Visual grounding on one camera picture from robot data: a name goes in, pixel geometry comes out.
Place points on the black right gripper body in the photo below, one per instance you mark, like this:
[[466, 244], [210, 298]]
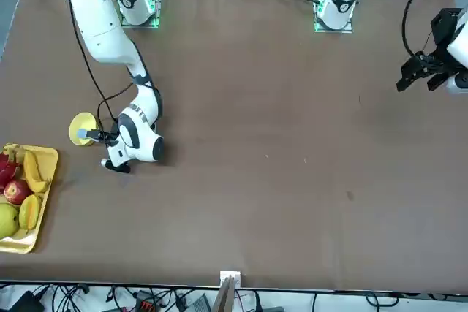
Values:
[[118, 169]]

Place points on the yellow-green round fruit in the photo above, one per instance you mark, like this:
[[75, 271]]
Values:
[[7, 220]]

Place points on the yellow banana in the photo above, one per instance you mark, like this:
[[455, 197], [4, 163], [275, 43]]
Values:
[[33, 173]]

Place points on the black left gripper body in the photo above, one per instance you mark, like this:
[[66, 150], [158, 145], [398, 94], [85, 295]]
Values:
[[444, 23]]

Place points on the metal mounting plate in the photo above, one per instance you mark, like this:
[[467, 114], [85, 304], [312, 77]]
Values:
[[155, 5], [347, 30]]

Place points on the red apple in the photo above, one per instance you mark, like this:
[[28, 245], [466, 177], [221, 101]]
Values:
[[16, 192]]

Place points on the yellow plastic tray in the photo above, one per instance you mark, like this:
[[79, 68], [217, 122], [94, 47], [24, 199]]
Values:
[[47, 166]]

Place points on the pink dragon fruit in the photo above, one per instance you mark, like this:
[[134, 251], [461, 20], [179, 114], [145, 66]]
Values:
[[7, 169]]

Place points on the aluminium post with bracket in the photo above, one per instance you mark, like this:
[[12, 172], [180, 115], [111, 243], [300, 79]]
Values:
[[230, 279]]

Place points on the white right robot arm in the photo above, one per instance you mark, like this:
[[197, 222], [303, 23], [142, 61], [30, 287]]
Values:
[[98, 23]]

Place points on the yellow bowl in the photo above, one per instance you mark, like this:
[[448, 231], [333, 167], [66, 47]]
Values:
[[82, 120]]

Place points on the pale blue plastic spoon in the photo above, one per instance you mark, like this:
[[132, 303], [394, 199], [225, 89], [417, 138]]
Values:
[[82, 133]]

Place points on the yellow star fruit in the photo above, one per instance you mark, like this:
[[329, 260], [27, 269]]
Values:
[[30, 213]]

